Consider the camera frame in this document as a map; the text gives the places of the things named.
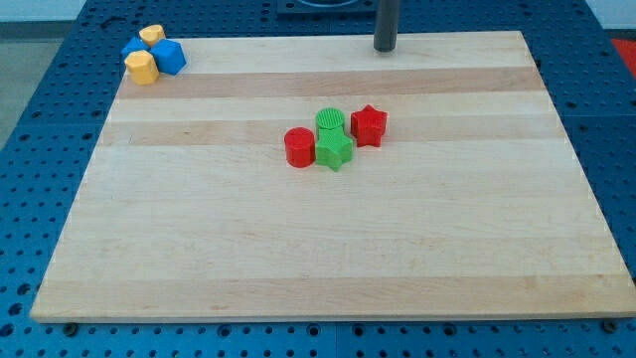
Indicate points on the yellow block rear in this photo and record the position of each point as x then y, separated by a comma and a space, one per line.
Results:
152, 34

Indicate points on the red star block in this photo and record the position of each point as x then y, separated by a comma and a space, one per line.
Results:
368, 126

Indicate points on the green star block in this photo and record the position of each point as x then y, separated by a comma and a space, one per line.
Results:
333, 148

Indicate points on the yellow hexagon block front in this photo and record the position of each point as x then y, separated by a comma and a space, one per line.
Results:
142, 67

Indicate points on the blue block large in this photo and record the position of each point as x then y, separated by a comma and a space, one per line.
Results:
168, 56

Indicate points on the blue block small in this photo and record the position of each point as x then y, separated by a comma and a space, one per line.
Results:
133, 45

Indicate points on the wooden board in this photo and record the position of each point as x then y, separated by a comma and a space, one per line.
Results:
475, 207

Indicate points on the red cylinder block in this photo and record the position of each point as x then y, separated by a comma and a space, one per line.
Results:
299, 145

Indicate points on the green cylinder block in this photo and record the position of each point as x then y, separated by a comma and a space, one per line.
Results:
329, 118

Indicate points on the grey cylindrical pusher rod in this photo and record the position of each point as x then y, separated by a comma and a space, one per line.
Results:
386, 28

